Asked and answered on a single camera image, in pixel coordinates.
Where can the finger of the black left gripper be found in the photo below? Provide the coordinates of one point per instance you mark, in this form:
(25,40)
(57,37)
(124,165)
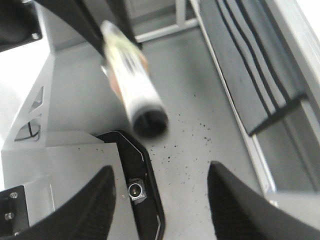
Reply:
(86,17)

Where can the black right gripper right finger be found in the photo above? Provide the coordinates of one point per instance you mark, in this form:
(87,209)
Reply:
(239,213)

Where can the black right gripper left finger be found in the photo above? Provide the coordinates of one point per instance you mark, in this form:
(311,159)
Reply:
(88,215)

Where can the white black whiteboard marker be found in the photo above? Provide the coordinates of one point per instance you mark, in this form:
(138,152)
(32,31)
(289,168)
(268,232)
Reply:
(127,71)

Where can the grey robot base body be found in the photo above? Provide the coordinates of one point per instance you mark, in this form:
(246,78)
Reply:
(54,102)

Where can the grey black striped cloth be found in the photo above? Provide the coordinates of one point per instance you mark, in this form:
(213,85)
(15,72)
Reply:
(260,71)

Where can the black panel with camera lens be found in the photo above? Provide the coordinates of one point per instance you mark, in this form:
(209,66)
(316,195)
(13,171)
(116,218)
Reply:
(141,184)

